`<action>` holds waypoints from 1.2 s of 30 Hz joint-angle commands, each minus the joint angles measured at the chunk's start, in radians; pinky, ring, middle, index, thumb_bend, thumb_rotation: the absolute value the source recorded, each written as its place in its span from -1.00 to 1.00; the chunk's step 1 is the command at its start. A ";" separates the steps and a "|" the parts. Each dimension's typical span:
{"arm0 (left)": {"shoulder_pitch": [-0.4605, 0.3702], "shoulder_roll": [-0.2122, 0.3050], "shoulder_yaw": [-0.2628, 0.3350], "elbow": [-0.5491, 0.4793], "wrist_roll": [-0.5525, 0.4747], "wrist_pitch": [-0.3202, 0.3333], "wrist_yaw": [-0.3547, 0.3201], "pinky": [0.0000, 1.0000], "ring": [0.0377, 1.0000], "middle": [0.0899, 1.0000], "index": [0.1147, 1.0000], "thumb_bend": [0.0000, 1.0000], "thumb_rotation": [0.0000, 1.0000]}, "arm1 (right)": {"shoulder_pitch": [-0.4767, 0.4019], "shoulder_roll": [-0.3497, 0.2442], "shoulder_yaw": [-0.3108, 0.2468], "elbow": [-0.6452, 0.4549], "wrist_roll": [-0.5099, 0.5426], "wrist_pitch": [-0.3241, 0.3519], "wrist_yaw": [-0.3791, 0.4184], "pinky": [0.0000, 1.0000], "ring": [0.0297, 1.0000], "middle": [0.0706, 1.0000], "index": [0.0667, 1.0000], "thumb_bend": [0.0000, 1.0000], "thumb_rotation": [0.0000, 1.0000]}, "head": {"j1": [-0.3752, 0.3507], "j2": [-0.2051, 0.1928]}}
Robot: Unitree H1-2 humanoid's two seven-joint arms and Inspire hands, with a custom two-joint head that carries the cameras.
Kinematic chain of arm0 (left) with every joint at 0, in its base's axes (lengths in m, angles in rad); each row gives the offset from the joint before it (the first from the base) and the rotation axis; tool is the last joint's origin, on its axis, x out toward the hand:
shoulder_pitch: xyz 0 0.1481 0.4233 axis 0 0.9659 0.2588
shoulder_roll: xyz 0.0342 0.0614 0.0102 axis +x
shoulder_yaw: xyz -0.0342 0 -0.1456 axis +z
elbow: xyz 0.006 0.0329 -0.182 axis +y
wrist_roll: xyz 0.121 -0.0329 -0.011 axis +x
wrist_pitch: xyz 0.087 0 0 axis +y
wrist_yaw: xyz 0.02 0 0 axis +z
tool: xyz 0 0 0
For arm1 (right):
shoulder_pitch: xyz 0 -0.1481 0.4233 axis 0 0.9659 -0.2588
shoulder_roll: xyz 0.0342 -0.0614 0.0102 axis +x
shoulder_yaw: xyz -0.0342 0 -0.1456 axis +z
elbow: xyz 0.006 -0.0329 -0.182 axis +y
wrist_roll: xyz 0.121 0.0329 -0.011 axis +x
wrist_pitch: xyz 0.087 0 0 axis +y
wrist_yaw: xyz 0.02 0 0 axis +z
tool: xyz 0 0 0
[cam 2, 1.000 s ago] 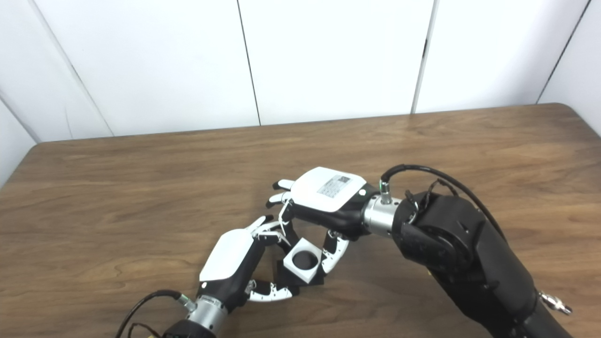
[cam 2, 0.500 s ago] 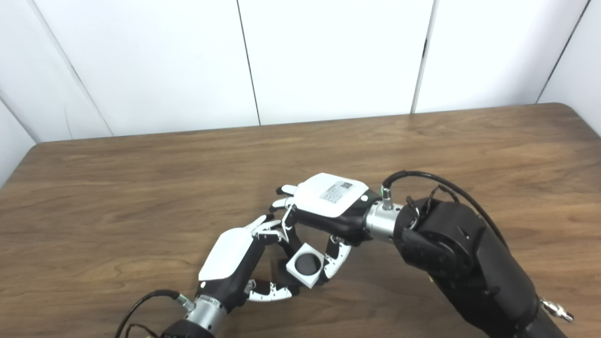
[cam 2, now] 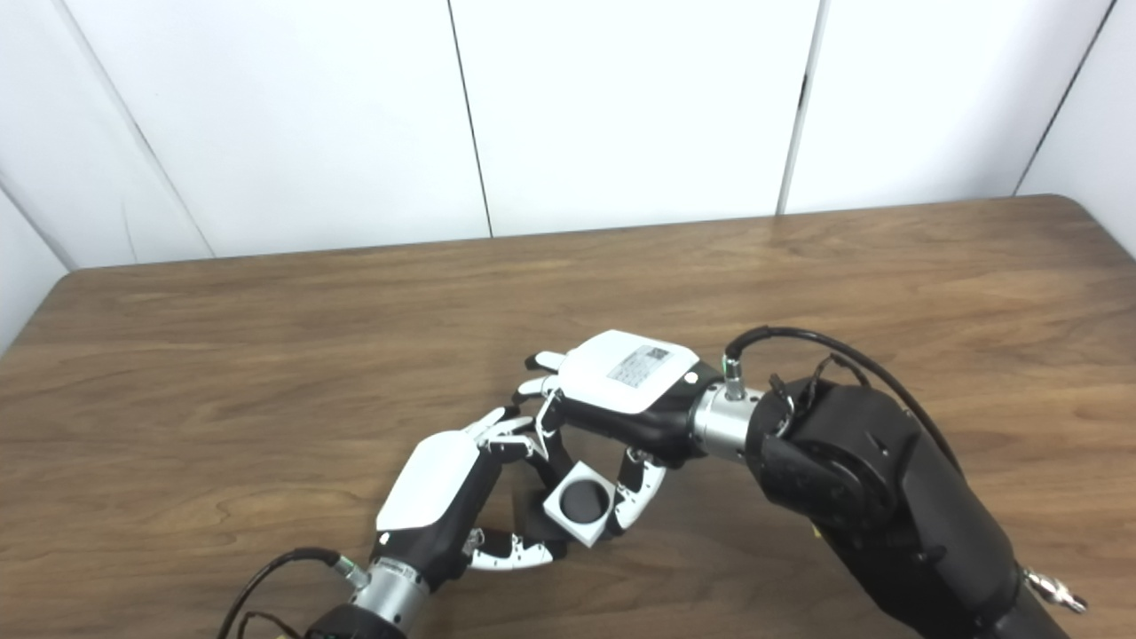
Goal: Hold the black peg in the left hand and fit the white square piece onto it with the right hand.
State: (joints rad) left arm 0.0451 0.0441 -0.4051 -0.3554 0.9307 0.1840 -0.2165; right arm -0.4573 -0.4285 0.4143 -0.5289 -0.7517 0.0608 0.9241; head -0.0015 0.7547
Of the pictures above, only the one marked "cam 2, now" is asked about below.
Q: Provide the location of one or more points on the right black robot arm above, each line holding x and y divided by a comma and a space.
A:
870, 479

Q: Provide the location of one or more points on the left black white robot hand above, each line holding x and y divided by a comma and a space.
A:
435, 484

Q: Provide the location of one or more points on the black peg with square base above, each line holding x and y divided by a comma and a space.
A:
583, 502

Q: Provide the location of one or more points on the white square piece with hole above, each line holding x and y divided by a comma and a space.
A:
561, 519

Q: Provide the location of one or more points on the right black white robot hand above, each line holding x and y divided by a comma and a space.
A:
612, 382

